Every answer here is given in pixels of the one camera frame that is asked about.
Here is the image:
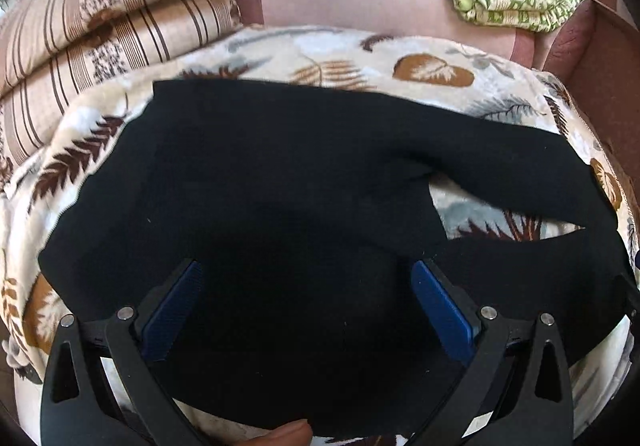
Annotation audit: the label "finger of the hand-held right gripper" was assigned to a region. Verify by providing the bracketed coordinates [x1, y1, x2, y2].
[612, 271, 640, 327]

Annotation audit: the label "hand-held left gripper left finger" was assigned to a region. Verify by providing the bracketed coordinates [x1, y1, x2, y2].
[41, 259, 206, 446]

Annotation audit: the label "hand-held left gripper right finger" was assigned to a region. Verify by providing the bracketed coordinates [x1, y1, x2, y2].
[410, 259, 576, 446]

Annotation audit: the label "black pants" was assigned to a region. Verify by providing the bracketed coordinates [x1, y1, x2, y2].
[37, 79, 640, 442]

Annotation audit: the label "person's left hand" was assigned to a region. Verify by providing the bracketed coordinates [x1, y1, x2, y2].
[247, 418, 315, 446]

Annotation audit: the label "brown sofa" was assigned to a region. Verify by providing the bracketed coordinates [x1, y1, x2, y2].
[530, 0, 640, 177]

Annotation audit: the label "leaf print fleece blanket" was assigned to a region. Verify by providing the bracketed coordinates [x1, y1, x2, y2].
[0, 24, 640, 446]

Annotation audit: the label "striped beige quilt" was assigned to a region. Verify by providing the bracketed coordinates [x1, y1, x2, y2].
[0, 0, 246, 167]

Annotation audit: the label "pink sofa seat cover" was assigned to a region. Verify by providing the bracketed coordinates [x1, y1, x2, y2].
[232, 0, 546, 67]

